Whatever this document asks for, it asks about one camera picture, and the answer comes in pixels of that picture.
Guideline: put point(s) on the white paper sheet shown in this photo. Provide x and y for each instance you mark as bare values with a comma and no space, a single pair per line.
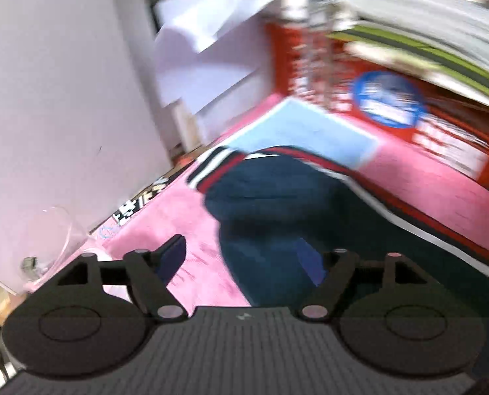
228,8

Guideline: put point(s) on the navy striped-trim jacket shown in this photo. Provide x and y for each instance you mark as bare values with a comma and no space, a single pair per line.
269,214

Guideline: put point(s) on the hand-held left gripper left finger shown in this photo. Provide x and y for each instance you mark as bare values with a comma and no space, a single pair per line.
172,257

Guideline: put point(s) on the red printed box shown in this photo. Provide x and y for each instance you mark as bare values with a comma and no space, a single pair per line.
454,107

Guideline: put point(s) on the white panel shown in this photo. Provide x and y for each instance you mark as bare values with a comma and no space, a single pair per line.
63,90

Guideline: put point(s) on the black white patterned strip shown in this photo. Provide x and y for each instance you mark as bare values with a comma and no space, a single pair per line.
145,199

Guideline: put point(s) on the clear plastic cup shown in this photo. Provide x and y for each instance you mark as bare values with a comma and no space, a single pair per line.
55,238

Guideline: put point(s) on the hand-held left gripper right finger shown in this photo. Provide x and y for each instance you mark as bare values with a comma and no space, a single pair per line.
310,264

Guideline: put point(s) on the light blue cloth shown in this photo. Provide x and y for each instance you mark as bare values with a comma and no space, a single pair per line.
310,131

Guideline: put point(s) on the white paper sheets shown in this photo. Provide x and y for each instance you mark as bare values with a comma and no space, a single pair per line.
211,78

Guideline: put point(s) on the stack of books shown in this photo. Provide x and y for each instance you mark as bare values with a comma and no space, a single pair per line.
413,8

